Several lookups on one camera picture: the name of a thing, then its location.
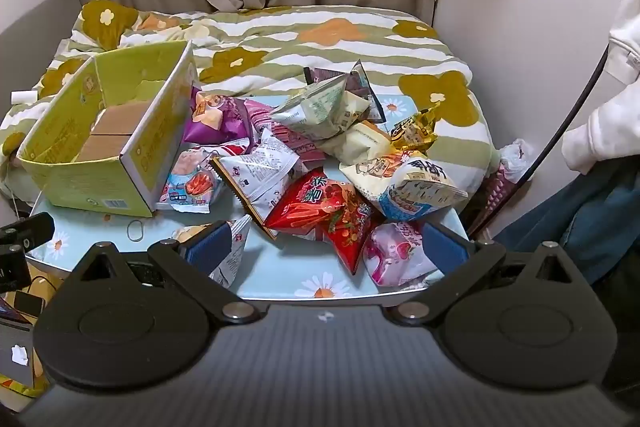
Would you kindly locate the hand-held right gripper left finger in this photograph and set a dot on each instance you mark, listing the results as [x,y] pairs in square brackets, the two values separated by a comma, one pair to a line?
[207,244]

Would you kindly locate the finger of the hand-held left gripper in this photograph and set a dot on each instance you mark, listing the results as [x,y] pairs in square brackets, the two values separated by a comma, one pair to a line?
[27,229]

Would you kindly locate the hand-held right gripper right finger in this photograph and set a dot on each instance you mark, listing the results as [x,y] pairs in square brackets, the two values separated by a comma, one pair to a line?
[445,247]

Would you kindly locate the white blue orange snack packet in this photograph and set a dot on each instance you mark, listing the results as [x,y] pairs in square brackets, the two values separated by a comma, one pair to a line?
[425,192]

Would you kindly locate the green fabric storage box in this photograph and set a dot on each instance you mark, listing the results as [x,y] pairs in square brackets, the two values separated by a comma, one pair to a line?
[75,187]

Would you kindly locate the white silver snack packet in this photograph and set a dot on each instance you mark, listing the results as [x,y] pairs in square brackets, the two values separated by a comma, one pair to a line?
[260,172]

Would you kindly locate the cream cartoon snack packet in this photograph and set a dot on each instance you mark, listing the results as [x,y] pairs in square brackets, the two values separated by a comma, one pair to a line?
[370,169]

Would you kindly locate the gold snack packet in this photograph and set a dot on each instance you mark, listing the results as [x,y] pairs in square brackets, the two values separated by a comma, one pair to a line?
[410,132]

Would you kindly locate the white printed snack packet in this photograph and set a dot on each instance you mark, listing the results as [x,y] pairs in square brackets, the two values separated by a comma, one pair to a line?
[235,264]

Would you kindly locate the pink white snack packet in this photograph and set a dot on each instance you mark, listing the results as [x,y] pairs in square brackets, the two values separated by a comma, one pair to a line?
[395,257]

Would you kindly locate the white red snack packet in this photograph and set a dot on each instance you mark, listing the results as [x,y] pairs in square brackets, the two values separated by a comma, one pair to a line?
[190,182]

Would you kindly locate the rubber band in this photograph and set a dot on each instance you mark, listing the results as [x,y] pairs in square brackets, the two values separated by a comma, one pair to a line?
[128,231]

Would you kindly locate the white plastic bag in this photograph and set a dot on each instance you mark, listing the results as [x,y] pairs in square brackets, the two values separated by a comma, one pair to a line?
[515,157]

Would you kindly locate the grey device white sticker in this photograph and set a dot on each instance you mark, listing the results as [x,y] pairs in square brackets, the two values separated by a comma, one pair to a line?
[15,347]

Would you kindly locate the purple snack packet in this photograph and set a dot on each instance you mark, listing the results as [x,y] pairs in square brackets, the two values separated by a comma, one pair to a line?
[210,117]

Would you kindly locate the pale yellow orange snack packet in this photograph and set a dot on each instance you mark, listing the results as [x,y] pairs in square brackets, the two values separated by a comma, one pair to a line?
[365,142]

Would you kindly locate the small white roll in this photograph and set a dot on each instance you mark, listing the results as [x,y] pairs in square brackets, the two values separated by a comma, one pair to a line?
[22,97]

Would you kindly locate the person's blue jeans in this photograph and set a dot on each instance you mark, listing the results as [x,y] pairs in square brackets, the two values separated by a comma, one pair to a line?
[575,222]

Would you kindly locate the dark brown snack packet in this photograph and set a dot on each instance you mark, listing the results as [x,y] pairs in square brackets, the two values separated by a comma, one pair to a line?
[372,104]

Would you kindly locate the plain cream snack packet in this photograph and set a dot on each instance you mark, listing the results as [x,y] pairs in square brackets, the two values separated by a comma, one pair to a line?
[356,107]

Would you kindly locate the grey green snack packet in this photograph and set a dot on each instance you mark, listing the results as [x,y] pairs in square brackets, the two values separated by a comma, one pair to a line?
[315,107]

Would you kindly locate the grey sofa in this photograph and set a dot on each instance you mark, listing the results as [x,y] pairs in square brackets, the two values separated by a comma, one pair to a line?
[35,22]

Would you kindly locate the person's white sweatshirt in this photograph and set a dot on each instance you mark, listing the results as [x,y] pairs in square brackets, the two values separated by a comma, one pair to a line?
[615,117]

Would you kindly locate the floral striped blanket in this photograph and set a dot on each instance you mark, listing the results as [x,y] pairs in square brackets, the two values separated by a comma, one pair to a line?
[300,37]

